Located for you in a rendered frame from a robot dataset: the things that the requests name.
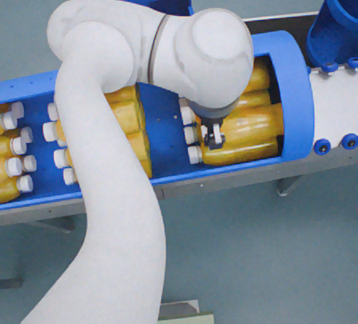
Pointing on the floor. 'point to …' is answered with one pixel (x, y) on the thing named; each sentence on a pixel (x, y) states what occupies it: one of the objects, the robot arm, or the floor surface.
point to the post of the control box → (10, 283)
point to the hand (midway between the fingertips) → (209, 129)
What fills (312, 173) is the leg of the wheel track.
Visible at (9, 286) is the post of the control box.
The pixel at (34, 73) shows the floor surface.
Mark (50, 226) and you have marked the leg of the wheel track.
